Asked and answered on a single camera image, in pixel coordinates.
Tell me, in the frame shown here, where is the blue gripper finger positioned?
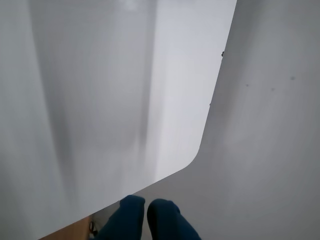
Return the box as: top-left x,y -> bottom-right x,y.
146,198 -> 202,240
93,194 -> 146,240

